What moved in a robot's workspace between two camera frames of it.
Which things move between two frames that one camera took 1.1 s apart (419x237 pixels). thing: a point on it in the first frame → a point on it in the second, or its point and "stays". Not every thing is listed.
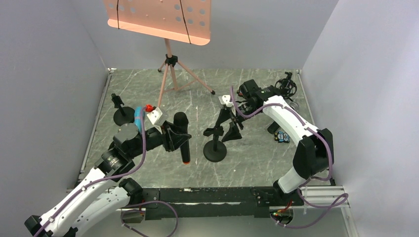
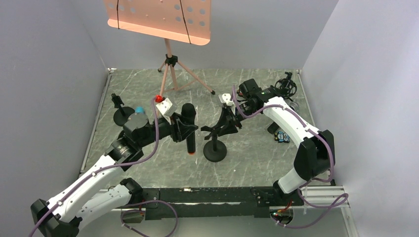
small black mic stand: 123,115 stays
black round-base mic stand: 214,150 stays
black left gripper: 168,137 → 178,127
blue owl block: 281,137 stays
